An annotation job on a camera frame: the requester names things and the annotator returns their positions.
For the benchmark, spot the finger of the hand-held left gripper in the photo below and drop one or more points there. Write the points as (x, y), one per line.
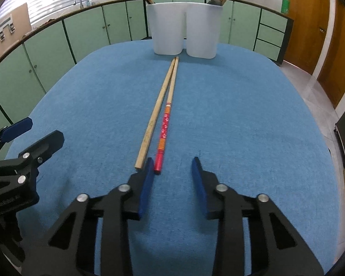
(47, 145)
(17, 128)

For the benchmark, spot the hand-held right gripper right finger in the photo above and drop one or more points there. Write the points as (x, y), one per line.
(199, 189)

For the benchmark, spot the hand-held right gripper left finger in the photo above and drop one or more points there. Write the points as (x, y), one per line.
(146, 189)

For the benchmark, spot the plain wooden chopstick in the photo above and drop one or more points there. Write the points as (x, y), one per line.
(153, 118)

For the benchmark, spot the white two-compartment utensil holder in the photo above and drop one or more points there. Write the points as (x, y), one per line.
(169, 28)

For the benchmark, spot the blue tablecloth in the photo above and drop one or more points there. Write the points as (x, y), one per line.
(247, 120)

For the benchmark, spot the green kitchen cabinets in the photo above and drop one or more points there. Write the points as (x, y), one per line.
(46, 43)

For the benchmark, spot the brown cardboard sheet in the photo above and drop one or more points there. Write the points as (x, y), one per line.
(20, 14)

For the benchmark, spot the dark grey spoon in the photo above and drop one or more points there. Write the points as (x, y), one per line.
(214, 2)

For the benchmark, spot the plain wooden door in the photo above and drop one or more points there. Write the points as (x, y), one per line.
(342, 63)

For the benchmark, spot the green plastic bottle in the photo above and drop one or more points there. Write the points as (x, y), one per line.
(285, 5)

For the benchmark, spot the white wall fixture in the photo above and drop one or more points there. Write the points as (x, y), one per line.
(4, 23)

